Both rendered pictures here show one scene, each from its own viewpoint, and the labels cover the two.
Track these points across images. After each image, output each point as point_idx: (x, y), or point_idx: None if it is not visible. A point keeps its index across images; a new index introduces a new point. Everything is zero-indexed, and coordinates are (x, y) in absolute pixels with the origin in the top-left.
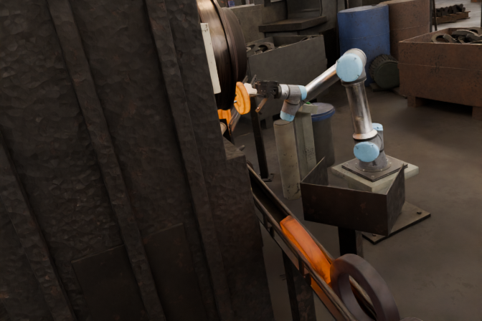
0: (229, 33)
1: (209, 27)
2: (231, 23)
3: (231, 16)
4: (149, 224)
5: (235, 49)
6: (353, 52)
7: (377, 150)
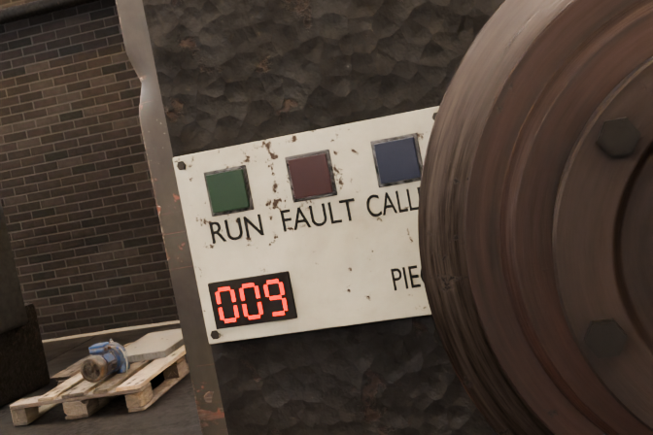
0: (467, 185)
1: (179, 168)
2: (581, 133)
3: (613, 91)
4: None
5: (514, 270)
6: None
7: None
